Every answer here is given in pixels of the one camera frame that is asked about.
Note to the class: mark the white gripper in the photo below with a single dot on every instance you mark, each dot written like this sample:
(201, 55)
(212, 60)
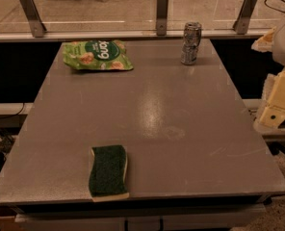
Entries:
(271, 114)

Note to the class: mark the green and yellow sponge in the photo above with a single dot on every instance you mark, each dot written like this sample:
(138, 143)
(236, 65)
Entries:
(107, 179)

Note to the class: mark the green rice chip bag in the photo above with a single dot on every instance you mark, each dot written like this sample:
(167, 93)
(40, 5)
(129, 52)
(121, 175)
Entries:
(96, 55)

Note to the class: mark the silver soda can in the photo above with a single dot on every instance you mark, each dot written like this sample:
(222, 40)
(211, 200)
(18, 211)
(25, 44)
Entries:
(191, 41)

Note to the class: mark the cardboard box under table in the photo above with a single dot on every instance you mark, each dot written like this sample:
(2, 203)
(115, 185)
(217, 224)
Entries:
(7, 220)

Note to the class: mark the right metal bracket post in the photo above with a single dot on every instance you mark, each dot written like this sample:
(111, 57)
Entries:
(241, 24)

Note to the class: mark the metal bracket post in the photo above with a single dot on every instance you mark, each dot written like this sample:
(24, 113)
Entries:
(241, 24)
(36, 25)
(161, 17)

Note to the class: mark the middle metal bracket post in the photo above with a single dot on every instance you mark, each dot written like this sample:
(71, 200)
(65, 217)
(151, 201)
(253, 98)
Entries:
(161, 17)

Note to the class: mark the left metal bracket post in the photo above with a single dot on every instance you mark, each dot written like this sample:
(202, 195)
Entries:
(36, 25)

